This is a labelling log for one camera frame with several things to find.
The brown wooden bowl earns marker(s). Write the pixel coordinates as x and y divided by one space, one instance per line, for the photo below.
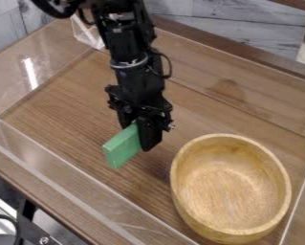
230 187

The green rectangular block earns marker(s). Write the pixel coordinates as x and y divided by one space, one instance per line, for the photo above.
122 147

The clear acrylic corner bracket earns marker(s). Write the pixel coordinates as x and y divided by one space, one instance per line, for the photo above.
87 35

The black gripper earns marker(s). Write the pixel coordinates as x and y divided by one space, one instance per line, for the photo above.
137 98

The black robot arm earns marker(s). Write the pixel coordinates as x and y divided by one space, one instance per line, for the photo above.
127 31

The clear acrylic tray walls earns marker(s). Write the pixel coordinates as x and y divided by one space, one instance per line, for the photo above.
229 89

